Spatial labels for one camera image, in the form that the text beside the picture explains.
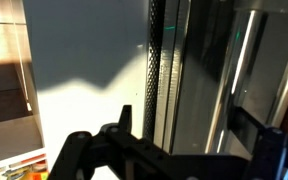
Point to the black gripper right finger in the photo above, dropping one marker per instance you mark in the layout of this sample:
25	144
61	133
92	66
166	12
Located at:
274	153

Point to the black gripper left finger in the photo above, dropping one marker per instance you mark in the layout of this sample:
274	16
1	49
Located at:
117	150

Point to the grey microwave oven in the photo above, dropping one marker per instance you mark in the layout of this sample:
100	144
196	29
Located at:
270	60

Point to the orange tool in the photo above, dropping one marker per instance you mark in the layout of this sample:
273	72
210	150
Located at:
37	175

